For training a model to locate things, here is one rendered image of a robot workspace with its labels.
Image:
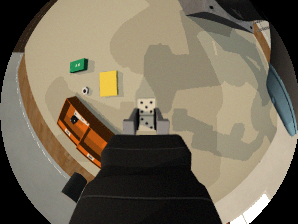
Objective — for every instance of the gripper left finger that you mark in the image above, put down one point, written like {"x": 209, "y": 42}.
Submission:
{"x": 131, "y": 125}

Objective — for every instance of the white domino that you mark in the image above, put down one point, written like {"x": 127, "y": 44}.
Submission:
{"x": 79, "y": 117}
{"x": 146, "y": 108}

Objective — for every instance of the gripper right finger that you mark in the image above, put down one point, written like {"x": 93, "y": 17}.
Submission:
{"x": 160, "y": 125}

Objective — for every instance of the yellow sticky note pad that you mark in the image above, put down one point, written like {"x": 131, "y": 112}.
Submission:
{"x": 109, "y": 83}

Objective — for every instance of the orange three-compartment bin rack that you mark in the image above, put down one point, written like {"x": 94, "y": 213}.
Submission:
{"x": 91, "y": 144}

